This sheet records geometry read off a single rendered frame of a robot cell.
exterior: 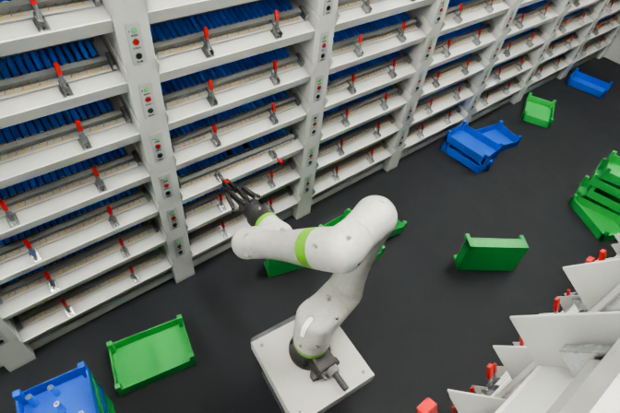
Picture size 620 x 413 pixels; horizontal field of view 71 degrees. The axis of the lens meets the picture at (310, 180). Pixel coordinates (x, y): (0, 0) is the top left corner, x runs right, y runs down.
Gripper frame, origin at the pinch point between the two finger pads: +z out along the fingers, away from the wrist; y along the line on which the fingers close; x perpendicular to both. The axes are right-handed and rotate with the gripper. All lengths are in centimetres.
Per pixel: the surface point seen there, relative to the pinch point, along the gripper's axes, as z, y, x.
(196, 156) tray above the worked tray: 4.5, -9.2, 16.4
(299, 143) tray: 8.9, 41.7, -1.3
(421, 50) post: 4, 113, 27
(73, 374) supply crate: -25, -74, -25
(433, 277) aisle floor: -55, 78, -63
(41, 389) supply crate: -24, -83, -25
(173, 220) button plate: 7.5, -22.7, -11.6
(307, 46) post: 4, 43, 46
